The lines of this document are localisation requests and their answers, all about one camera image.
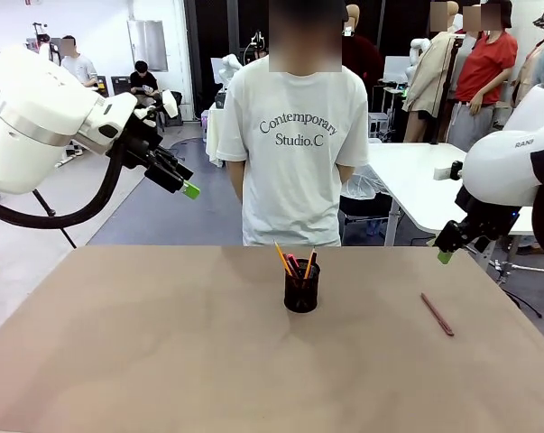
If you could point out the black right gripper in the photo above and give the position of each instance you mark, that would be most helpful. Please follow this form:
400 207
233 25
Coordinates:
490 221

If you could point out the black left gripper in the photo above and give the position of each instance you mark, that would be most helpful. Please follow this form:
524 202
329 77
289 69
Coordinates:
141 144

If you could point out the yellow pencil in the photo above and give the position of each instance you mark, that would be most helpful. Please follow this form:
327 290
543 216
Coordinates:
283 259
308 268

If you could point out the dark red pen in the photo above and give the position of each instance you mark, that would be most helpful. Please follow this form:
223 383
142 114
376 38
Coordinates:
436 314
292 261

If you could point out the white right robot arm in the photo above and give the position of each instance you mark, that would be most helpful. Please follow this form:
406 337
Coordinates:
501 167

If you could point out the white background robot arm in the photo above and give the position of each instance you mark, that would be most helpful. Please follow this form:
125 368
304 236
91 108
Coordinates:
232 67

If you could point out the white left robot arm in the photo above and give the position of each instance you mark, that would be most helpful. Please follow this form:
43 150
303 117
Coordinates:
28 117

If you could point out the black mesh pen holder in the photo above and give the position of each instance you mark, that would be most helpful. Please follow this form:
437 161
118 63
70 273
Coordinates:
301 297

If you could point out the black light stand base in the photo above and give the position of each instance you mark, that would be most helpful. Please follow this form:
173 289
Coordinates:
506 270

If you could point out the white cloth covered table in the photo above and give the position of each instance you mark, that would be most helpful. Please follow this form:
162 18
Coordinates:
214 135

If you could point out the seated person in black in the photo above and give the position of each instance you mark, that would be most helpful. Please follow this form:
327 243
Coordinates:
144 81

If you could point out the bin with clear plastic bag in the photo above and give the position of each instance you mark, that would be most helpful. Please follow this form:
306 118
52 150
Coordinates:
364 189

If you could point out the person in white t-shirt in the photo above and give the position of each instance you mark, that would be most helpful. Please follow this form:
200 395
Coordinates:
294 180

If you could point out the black tripod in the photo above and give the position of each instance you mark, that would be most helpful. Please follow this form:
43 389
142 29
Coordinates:
59 225

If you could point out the seated person in white shirt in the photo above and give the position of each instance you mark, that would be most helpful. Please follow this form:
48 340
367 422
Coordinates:
80 67

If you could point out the mannequin in beige coat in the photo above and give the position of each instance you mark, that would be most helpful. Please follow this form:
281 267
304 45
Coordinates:
429 81

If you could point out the mannequin with bucket hat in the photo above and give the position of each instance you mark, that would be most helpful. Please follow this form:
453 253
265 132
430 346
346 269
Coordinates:
540 63

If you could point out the mannequin in dark red top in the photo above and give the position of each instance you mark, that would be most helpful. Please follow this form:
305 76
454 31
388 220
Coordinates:
362 58

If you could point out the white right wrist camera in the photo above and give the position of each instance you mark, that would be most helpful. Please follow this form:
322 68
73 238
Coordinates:
445 173

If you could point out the grey wall panel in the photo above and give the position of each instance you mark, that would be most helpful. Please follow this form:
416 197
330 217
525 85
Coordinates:
147 45

